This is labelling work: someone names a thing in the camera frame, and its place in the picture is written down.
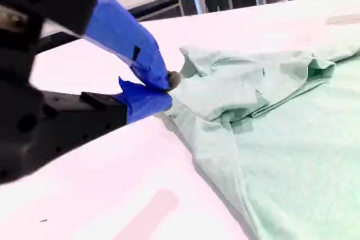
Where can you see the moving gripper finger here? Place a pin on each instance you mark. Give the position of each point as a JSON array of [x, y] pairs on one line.
[[123, 37]]

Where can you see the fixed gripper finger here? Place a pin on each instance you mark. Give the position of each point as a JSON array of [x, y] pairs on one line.
[[146, 102]]

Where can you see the pale green T-shirt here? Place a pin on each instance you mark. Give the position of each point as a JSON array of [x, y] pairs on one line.
[[281, 144]]

